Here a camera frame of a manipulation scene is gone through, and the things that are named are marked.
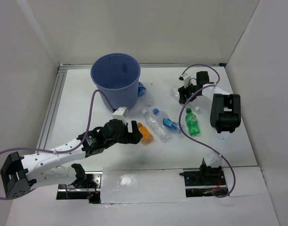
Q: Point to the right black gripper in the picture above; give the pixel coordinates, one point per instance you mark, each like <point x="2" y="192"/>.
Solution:
<point x="183" y="91"/>

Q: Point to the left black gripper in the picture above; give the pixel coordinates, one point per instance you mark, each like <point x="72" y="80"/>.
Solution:
<point x="133" y="137"/>

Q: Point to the clear crushed bottle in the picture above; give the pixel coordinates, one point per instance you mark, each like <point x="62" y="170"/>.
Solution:
<point x="175" y="94"/>

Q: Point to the orange juice bottle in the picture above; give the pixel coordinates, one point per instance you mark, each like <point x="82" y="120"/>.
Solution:
<point x="146" y="135"/>

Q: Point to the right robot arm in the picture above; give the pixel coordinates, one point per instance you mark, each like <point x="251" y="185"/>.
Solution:
<point x="225" y="116"/>

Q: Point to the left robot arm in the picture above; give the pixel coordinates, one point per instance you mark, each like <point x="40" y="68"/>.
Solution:
<point x="21" y="174"/>

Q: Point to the blue label bottle behind bin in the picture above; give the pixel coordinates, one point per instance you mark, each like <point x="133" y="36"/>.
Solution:
<point x="144" y="96"/>

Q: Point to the blue plastic bin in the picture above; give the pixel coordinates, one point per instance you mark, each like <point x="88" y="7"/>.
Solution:
<point x="117" y="75"/>

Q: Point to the clear bottle white cap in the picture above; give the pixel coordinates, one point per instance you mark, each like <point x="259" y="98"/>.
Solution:
<point x="156" y="126"/>

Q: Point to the green soda bottle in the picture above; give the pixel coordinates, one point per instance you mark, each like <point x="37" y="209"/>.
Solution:
<point x="192" y="123"/>

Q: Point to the clear bottle blue cap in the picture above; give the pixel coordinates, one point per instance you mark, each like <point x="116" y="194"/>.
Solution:
<point x="162" y="116"/>

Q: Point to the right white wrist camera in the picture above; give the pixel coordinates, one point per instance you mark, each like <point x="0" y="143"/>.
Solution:
<point x="186" y="79"/>

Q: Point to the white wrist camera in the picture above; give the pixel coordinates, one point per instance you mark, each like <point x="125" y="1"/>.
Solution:
<point x="120" y="114"/>
<point x="186" y="79"/>

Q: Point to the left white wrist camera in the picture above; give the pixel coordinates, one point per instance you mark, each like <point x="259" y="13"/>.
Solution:
<point x="120" y="114"/>

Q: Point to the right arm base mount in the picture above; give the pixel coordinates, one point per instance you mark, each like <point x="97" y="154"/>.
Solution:
<point x="205" y="181"/>

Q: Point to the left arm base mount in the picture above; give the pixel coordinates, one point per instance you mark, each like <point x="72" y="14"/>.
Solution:
<point x="89" y="190"/>

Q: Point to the left aluminium rail frame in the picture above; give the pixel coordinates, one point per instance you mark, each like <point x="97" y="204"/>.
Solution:
<point x="50" y="118"/>

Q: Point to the back aluminium rail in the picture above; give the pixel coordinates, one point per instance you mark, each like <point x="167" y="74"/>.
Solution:
<point x="183" y="65"/>

